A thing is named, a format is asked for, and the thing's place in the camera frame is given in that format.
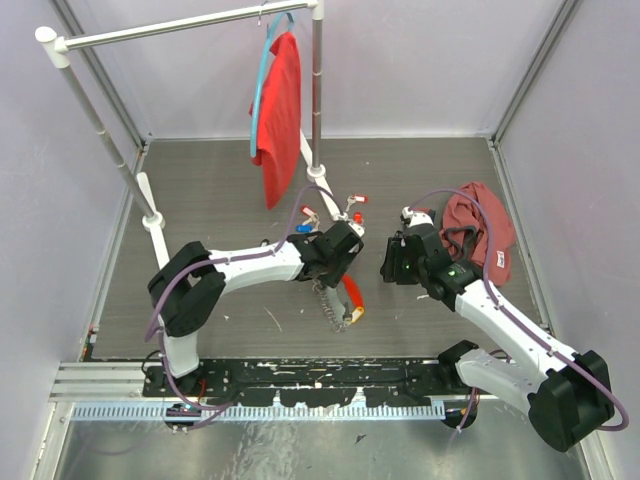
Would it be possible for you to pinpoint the keyring with red tag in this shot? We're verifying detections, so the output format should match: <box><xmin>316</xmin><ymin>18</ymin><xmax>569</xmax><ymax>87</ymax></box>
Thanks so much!
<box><xmin>313</xmin><ymin>274</ymin><xmax>365</xmax><ymax>333</ymax></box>

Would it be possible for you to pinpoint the key with yellow tag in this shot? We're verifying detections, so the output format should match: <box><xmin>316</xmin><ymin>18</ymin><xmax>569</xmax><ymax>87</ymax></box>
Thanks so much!
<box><xmin>342</xmin><ymin>303</ymin><xmax>365</xmax><ymax>326</ymax></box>

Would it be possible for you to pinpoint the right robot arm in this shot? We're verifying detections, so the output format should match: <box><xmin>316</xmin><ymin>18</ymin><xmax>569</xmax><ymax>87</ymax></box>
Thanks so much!
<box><xmin>380</xmin><ymin>224</ymin><xmax>614</xmax><ymax>452</ymax></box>

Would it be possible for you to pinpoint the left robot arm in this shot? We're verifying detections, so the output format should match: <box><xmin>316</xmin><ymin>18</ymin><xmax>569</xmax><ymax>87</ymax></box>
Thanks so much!
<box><xmin>146</xmin><ymin>220</ymin><xmax>364</xmax><ymax>396</ymax></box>

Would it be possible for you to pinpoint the key with red tag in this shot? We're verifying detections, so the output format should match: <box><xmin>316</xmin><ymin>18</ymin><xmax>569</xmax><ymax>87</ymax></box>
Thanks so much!
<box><xmin>344</xmin><ymin>194</ymin><xmax>369</xmax><ymax>212</ymax></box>
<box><xmin>300</xmin><ymin>205</ymin><xmax>319</xmax><ymax>225</ymax></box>

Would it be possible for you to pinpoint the crumpled red shirt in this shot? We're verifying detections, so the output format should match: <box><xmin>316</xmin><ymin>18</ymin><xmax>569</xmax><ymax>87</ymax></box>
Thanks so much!
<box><xmin>440</xmin><ymin>182</ymin><xmax>516</xmax><ymax>287</ymax></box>

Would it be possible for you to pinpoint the far key with red tag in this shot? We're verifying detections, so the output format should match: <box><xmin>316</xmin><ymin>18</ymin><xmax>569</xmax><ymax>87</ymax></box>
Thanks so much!
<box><xmin>344</xmin><ymin>194</ymin><xmax>369</xmax><ymax>212</ymax></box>

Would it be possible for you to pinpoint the blue hanger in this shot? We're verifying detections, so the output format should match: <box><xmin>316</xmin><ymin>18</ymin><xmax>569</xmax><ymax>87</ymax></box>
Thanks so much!
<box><xmin>249</xmin><ymin>12</ymin><xmax>295</xmax><ymax>158</ymax></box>

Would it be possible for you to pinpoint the red shirt on hanger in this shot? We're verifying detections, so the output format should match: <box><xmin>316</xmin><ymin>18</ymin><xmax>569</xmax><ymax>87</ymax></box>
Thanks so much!
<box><xmin>252</xmin><ymin>32</ymin><xmax>301</xmax><ymax>210</ymax></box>

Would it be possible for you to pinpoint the clothes rack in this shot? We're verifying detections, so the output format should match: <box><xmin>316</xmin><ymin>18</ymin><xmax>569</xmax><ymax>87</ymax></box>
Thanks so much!
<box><xmin>34</xmin><ymin>1</ymin><xmax>347</xmax><ymax>267</ymax></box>

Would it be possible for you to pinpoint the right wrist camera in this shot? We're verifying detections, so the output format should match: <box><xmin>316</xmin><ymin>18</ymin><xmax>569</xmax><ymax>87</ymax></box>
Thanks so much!
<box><xmin>400</xmin><ymin>206</ymin><xmax>435</xmax><ymax>235</ymax></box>

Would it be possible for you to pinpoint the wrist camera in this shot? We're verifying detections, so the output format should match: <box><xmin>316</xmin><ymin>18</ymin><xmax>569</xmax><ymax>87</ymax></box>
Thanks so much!
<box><xmin>400</xmin><ymin>206</ymin><xmax>435</xmax><ymax>235</ymax></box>
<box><xmin>348</xmin><ymin>222</ymin><xmax>365</xmax><ymax>237</ymax></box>

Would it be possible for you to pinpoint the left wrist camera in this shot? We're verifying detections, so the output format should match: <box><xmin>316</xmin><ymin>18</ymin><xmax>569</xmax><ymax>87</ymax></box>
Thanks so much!
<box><xmin>348</xmin><ymin>222</ymin><xmax>365</xmax><ymax>237</ymax></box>

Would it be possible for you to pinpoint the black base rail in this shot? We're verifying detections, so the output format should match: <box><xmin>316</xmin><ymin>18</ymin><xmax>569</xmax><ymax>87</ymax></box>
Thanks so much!
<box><xmin>174</xmin><ymin>357</ymin><xmax>471</xmax><ymax>408</ymax></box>

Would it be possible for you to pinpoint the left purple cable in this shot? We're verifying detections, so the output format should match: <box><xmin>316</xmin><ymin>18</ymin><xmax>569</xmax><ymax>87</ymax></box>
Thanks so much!
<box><xmin>144</xmin><ymin>185</ymin><xmax>341</xmax><ymax>431</ymax></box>

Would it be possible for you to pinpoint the purple cable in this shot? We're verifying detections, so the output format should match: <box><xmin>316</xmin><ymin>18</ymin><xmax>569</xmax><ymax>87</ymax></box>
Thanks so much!
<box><xmin>409</xmin><ymin>188</ymin><xmax>630</xmax><ymax>432</ymax></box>
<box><xmin>144</xmin><ymin>185</ymin><xmax>341</xmax><ymax>431</ymax></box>

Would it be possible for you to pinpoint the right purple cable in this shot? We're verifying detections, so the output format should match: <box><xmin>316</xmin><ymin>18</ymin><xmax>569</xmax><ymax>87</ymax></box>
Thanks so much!
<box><xmin>409</xmin><ymin>188</ymin><xmax>630</xmax><ymax>432</ymax></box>

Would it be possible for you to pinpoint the grey cable duct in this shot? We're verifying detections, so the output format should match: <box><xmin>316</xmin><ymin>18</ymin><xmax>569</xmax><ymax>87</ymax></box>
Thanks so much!
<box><xmin>71</xmin><ymin>401</ymin><xmax>446</xmax><ymax>422</ymax></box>

